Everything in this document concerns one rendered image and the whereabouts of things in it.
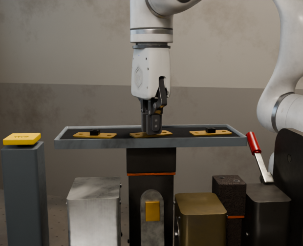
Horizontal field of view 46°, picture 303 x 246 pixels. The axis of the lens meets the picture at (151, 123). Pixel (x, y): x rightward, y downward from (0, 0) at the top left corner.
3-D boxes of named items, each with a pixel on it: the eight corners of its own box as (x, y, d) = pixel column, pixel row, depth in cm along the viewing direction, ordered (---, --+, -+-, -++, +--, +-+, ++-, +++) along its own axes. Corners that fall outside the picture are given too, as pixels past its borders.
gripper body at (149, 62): (124, 41, 73) (125, 96, 75) (143, 39, 64) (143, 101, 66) (158, 42, 76) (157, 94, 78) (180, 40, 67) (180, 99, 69)
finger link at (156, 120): (145, 101, 71) (145, 134, 72) (152, 103, 68) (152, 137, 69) (160, 100, 72) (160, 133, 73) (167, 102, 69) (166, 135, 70)
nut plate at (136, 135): (135, 138, 70) (135, 132, 70) (128, 134, 73) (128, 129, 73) (173, 134, 73) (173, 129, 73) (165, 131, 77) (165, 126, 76)
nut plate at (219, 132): (194, 136, 72) (194, 130, 72) (188, 132, 76) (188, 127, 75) (232, 134, 74) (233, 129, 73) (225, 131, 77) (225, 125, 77)
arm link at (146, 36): (123, 30, 72) (123, 46, 73) (139, 27, 64) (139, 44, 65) (161, 32, 75) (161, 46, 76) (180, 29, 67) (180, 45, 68)
